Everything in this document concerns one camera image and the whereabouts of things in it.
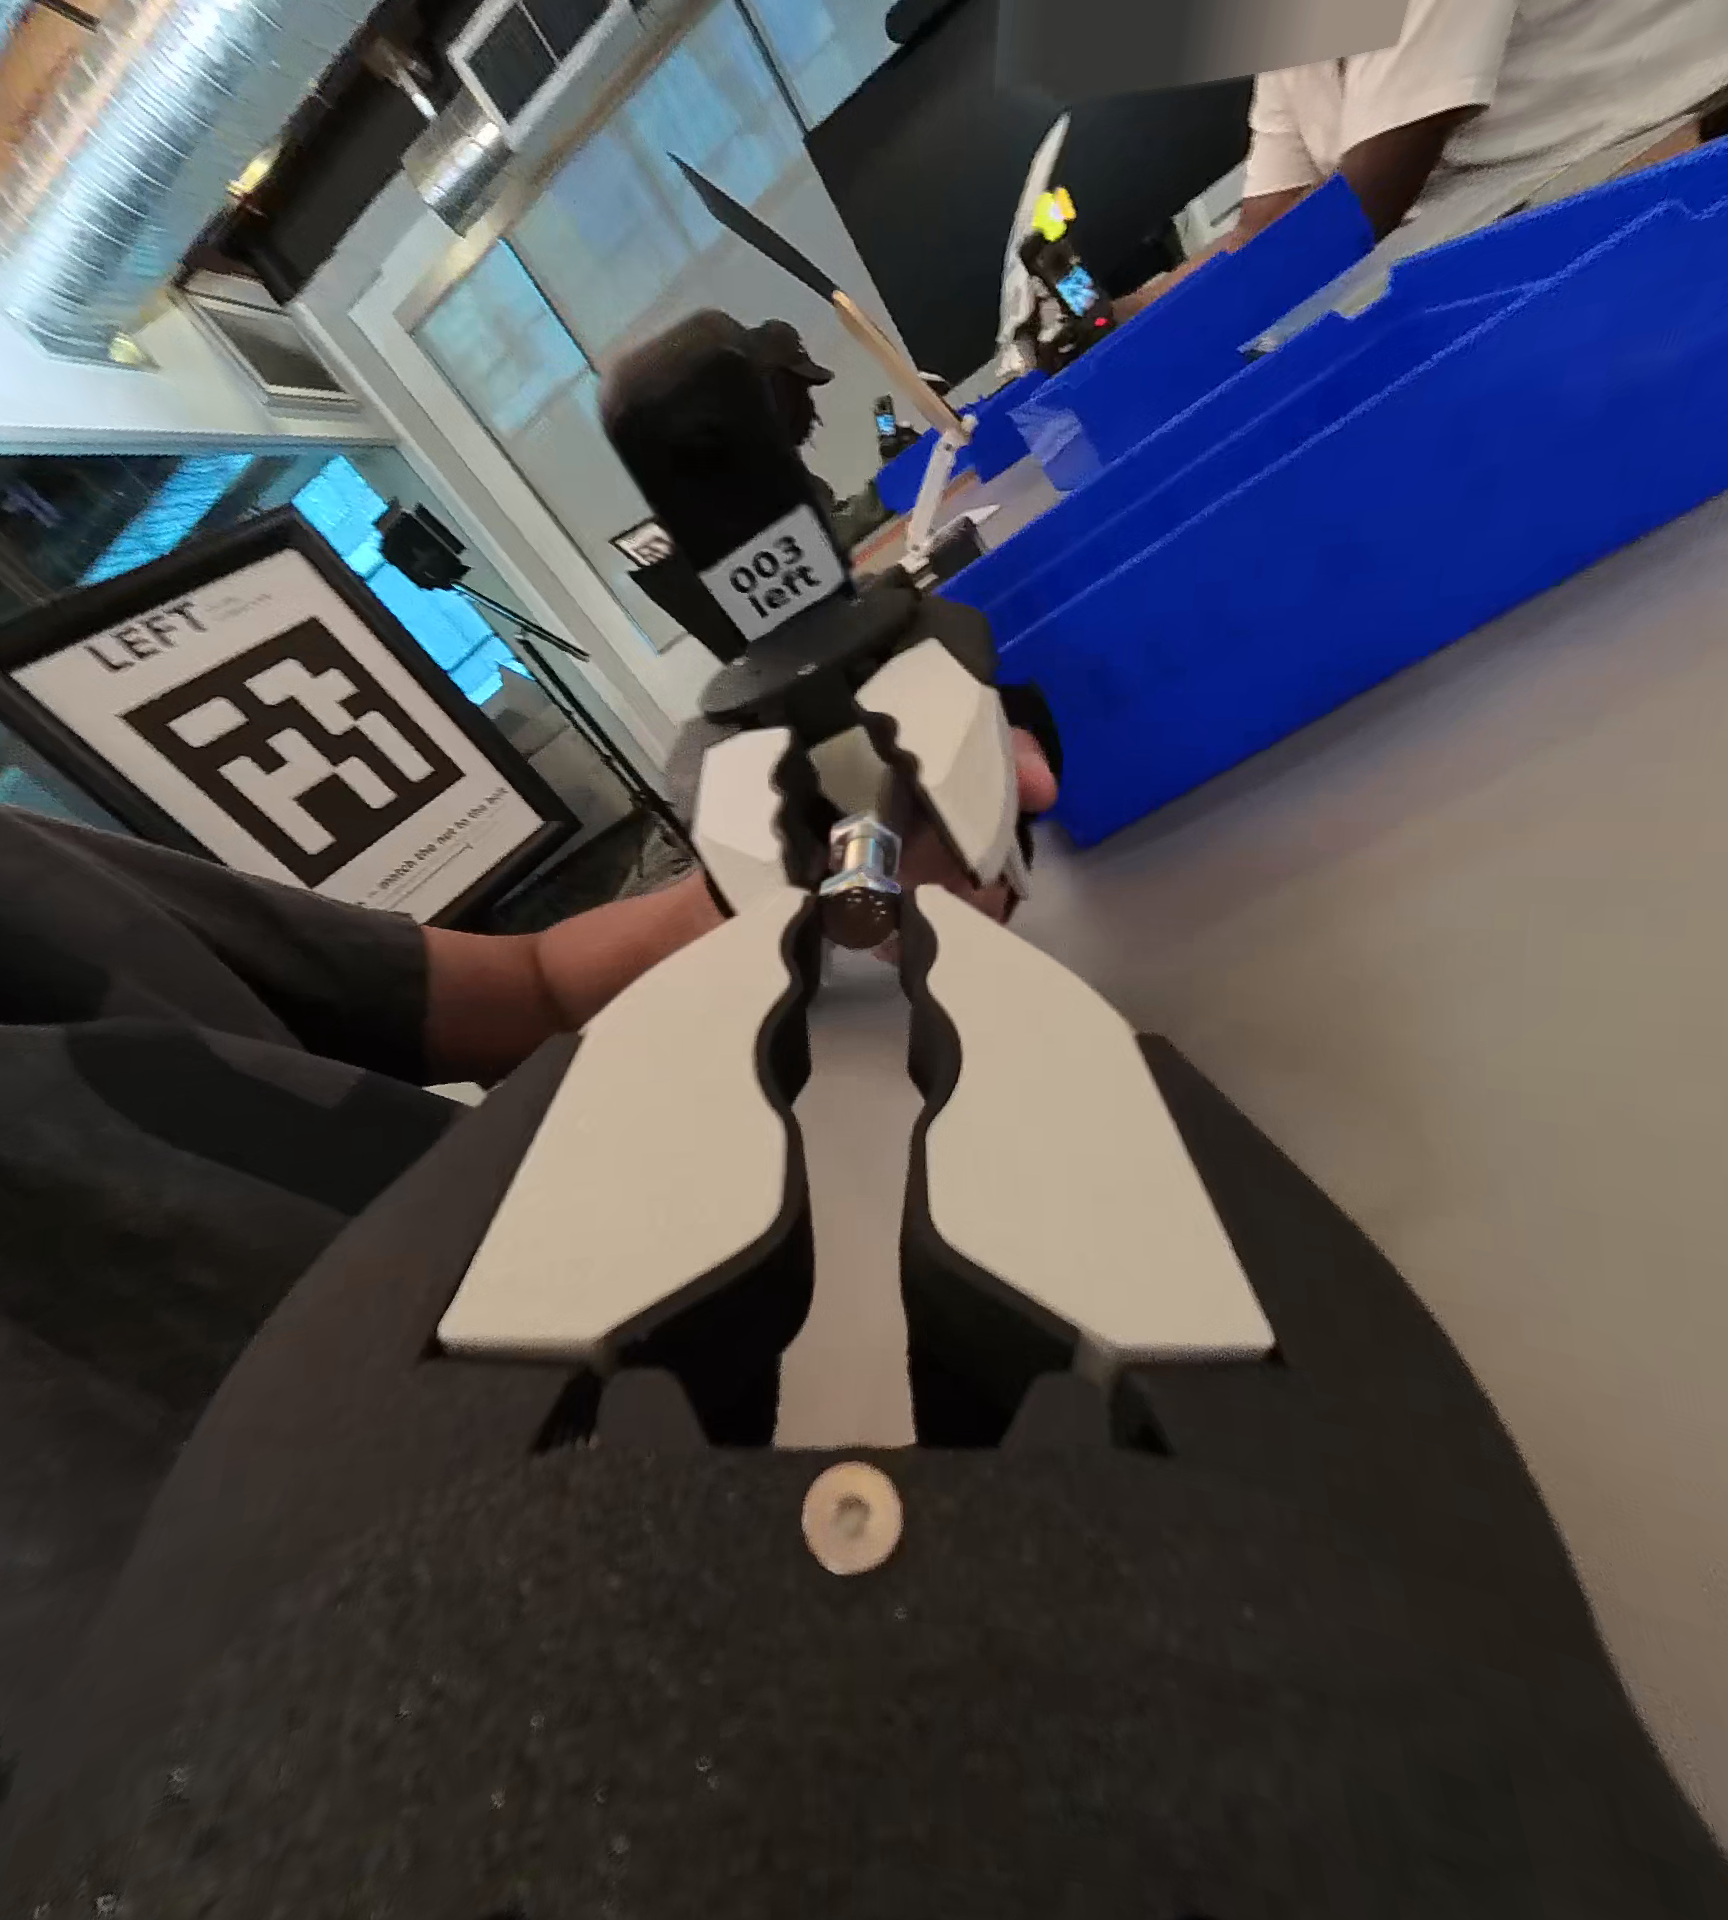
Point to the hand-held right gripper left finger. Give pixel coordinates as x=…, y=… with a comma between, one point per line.
x=638, y=1170

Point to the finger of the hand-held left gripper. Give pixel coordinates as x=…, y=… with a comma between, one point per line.
x=744, y=819
x=954, y=751

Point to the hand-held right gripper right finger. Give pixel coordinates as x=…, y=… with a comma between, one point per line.
x=1088, y=1170

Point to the short thick steel bolt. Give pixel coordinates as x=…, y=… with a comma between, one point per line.
x=856, y=912

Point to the blue plastic bin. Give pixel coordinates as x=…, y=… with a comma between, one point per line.
x=1195, y=331
x=1405, y=524

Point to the person's left forearm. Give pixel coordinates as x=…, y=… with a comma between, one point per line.
x=549, y=975

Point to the person's left hand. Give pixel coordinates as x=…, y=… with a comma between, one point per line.
x=1040, y=777

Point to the small marker sign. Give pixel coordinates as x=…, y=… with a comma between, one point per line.
x=651, y=544

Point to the document stand with black board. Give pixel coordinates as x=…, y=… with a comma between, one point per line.
x=902, y=368

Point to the black display screen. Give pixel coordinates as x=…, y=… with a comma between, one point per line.
x=925, y=194

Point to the white sheet with yellow mark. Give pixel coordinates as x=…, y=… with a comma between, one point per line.
x=1053, y=213

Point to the white air vent grille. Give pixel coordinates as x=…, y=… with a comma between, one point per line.
x=519, y=52

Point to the framed marker sign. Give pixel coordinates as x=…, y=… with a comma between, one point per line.
x=294, y=735

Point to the silver air duct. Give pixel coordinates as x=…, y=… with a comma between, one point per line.
x=128, y=150
x=459, y=173

